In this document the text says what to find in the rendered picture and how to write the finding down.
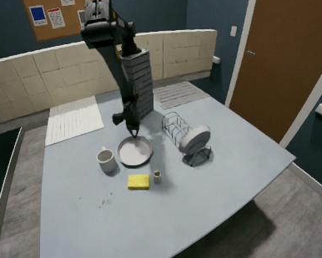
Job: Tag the white plate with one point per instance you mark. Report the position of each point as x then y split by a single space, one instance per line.
194 136
134 151

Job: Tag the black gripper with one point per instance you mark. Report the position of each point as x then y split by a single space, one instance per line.
134 126

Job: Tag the white ribbed draining mat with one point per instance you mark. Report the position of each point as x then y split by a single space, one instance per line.
72 119

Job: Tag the yellow sponge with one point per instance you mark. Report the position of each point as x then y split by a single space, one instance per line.
138 181

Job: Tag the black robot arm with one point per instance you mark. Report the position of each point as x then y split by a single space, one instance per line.
102 23

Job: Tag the beige tiled splashback wall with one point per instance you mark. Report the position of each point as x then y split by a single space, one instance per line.
42 79

